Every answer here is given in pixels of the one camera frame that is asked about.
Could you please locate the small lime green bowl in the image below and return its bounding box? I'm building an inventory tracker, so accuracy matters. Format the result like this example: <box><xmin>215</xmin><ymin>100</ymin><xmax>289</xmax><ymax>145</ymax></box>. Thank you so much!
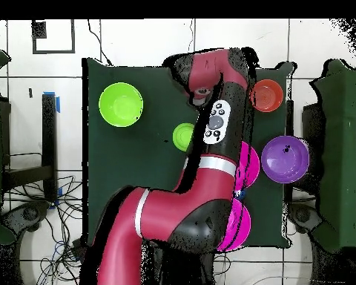
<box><xmin>172</xmin><ymin>122</ymin><xmax>196</xmax><ymax>152</ymax></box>

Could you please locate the magenta plastic bowl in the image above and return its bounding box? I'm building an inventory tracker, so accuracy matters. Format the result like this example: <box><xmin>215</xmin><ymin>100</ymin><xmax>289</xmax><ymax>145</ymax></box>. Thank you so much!
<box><xmin>216</xmin><ymin>197</ymin><xmax>252</xmax><ymax>252</ymax></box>
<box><xmin>234</xmin><ymin>140</ymin><xmax>261</xmax><ymax>191</ymax></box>

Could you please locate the purple plastic bowl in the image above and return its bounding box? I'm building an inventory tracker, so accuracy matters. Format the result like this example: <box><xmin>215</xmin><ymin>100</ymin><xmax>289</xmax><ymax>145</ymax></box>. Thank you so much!
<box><xmin>260</xmin><ymin>135</ymin><xmax>310</xmax><ymax>184</ymax></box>

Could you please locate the red plastic bowl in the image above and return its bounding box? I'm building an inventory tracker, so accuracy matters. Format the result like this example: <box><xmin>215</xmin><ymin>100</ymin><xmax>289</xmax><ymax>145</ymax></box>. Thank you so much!
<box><xmin>249</xmin><ymin>79</ymin><xmax>285</xmax><ymax>113</ymax></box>

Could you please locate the dark green tablecloth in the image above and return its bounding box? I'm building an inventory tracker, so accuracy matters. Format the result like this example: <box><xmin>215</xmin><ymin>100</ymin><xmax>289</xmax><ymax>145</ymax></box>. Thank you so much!
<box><xmin>82</xmin><ymin>57</ymin><xmax>294</xmax><ymax>249</ymax></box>

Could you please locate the large lime green bowl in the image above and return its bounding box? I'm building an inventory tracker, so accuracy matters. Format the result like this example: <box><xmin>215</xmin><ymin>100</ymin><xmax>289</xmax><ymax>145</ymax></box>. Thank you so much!
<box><xmin>98</xmin><ymin>82</ymin><xmax>144</xmax><ymax>128</ymax></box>

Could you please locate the blue tape strip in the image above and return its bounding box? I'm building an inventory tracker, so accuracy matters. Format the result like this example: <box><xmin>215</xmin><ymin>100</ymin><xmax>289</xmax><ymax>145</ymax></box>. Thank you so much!
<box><xmin>43</xmin><ymin>91</ymin><xmax>61</xmax><ymax>114</ymax></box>

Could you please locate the black metal stand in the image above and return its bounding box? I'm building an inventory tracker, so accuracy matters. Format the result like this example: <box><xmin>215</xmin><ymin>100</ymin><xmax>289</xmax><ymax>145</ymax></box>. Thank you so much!
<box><xmin>2</xmin><ymin>94</ymin><xmax>59</xmax><ymax>203</ymax></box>

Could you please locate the black floor box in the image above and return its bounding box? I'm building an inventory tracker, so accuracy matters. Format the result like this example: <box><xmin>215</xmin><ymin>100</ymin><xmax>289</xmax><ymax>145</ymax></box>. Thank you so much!
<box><xmin>71</xmin><ymin>238</ymin><xmax>88</xmax><ymax>261</ymax></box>

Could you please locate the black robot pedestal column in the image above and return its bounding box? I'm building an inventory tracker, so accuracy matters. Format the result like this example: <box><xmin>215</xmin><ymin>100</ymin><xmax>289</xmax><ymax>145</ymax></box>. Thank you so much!
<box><xmin>142</xmin><ymin>246</ymin><xmax>217</xmax><ymax>285</ymax></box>

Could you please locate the thin grey cable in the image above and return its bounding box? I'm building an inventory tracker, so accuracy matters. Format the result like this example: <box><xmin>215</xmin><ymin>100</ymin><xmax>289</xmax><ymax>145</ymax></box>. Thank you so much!
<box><xmin>185</xmin><ymin>19</ymin><xmax>196</xmax><ymax>54</ymax></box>

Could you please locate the tangle of black cables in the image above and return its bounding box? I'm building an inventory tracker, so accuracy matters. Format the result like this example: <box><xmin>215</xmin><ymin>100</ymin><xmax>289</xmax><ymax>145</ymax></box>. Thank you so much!
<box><xmin>2</xmin><ymin>174</ymin><xmax>87</xmax><ymax>285</ymax></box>

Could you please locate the grey pedestal foot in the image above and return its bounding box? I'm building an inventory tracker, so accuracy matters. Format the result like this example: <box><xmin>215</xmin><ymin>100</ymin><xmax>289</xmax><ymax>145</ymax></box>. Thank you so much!
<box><xmin>0</xmin><ymin>200</ymin><xmax>51</xmax><ymax>235</ymax></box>
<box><xmin>287</xmin><ymin>203</ymin><xmax>324</xmax><ymax>235</ymax></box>

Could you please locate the black cable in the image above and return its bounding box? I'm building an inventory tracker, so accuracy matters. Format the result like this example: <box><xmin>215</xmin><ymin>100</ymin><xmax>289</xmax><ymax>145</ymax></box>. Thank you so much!
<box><xmin>87</xmin><ymin>19</ymin><xmax>113</xmax><ymax>65</ymax></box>

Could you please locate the black square floor frame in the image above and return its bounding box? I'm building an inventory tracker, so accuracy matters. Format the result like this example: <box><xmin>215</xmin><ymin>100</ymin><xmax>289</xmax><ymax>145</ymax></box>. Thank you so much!
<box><xmin>32</xmin><ymin>19</ymin><xmax>76</xmax><ymax>55</ymax></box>

